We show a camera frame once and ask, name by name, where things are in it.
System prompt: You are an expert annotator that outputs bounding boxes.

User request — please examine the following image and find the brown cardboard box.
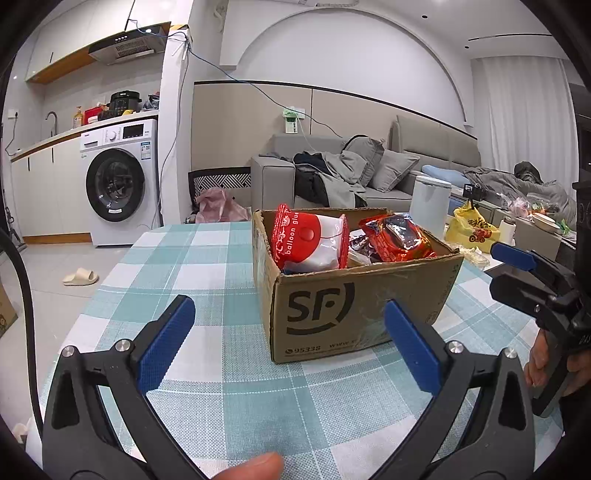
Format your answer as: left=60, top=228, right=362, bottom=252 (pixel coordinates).
left=252, top=208, right=465, bottom=365

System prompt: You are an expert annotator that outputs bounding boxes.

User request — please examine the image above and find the white trash bin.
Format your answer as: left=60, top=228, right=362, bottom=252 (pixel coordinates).
left=410, top=174, right=452, bottom=227

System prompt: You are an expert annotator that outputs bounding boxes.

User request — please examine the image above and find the pink plastic bag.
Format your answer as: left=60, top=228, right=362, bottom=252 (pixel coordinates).
left=194, top=187, right=252, bottom=223

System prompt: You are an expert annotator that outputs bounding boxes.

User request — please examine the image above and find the black cable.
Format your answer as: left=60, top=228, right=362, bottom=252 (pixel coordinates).
left=0, top=228, right=44, bottom=425

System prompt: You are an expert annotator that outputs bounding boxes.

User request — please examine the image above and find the white curtain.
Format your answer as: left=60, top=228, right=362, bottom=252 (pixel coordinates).
left=471, top=58, right=583, bottom=185

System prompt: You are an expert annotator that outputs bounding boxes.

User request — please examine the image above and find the grey coffee table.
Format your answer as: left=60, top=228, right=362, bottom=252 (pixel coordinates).
left=445, top=208, right=578, bottom=278

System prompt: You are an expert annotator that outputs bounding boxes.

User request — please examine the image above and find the black clothing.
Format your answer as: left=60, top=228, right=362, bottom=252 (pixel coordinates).
left=293, top=152, right=331, bottom=206

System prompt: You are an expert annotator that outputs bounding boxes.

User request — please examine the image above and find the dark grey pillow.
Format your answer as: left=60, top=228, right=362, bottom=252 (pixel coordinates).
left=344, top=135, right=386, bottom=188

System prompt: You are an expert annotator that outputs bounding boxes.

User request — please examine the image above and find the black white patterned chair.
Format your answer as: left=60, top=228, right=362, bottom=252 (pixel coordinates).
left=188, top=168, right=252, bottom=217

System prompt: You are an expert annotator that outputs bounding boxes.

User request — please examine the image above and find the cardboard box on floor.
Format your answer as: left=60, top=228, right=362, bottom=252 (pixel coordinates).
left=0, top=281, right=19, bottom=340

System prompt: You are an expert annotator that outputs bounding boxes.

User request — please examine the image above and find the light grey pillow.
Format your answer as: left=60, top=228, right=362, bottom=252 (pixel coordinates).
left=369, top=150, right=421, bottom=193

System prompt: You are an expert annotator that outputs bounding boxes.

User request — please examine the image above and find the grey jacket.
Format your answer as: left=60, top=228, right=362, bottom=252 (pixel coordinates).
left=318, top=151, right=370, bottom=208

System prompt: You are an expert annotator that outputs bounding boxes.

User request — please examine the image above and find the red chocolate snack packet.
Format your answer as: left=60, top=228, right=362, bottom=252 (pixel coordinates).
left=359, top=213, right=437, bottom=264

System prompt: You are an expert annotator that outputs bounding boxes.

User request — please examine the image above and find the beige slipper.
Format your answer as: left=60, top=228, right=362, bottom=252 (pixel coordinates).
left=62, top=268, right=100, bottom=287

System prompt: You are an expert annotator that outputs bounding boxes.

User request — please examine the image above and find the grey sofa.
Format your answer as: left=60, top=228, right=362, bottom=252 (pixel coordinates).
left=250, top=114, right=578, bottom=217

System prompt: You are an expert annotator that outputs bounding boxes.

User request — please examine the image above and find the person's right hand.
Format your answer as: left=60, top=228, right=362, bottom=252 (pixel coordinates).
left=524, top=338, right=591, bottom=398

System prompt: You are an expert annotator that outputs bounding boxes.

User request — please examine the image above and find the grey blanket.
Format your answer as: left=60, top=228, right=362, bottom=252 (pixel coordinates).
left=464, top=166, right=578, bottom=227

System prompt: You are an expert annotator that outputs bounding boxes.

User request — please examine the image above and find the yellow plastic bag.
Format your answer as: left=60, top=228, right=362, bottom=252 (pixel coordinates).
left=444, top=203, right=502, bottom=254

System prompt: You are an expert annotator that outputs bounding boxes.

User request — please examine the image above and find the white washing machine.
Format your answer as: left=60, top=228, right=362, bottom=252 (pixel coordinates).
left=79, top=119, right=162, bottom=247

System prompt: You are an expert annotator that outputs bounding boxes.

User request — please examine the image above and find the red white balloon packet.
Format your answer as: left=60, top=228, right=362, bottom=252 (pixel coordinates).
left=272, top=203, right=350, bottom=274

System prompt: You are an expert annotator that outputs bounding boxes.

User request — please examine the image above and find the dark cloth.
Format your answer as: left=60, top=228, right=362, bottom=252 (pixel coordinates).
left=515, top=161, right=543, bottom=183

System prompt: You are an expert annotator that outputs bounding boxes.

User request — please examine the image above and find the white wall cabinet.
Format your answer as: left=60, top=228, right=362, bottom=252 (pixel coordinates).
left=25, top=0, right=137, bottom=85

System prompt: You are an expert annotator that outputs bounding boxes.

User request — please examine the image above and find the black pressure cooker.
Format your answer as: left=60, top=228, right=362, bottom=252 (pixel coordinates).
left=110, top=91, right=141, bottom=114

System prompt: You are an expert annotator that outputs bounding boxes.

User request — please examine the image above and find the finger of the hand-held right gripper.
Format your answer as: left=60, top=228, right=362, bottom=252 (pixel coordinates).
left=490, top=242, right=578, bottom=298
left=489, top=272, right=561, bottom=319

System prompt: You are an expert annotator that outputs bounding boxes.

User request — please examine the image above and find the light blue pillow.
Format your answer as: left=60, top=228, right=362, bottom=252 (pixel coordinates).
left=421, top=164, right=467, bottom=185

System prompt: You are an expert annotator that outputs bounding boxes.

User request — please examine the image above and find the beige takeout bowl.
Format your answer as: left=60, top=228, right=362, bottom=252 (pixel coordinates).
left=531, top=213, right=563, bottom=234

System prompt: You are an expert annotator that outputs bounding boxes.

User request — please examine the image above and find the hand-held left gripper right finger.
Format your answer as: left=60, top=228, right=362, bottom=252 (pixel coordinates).
left=383, top=299, right=539, bottom=480

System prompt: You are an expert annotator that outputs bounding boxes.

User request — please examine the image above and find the person's left hand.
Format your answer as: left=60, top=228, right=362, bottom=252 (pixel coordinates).
left=203, top=452, right=284, bottom=480

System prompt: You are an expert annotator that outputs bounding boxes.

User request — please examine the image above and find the green white wall device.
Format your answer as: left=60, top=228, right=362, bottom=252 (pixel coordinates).
left=281, top=107, right=308, bottom=134

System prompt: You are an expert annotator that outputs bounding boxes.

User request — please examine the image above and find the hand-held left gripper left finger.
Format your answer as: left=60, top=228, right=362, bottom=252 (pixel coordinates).
left=41, top=294, right=218, bottom=480

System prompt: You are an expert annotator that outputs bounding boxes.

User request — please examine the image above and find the silver range hood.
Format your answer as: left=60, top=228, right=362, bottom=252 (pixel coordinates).
left=89, top=22, right=171, bottom=65

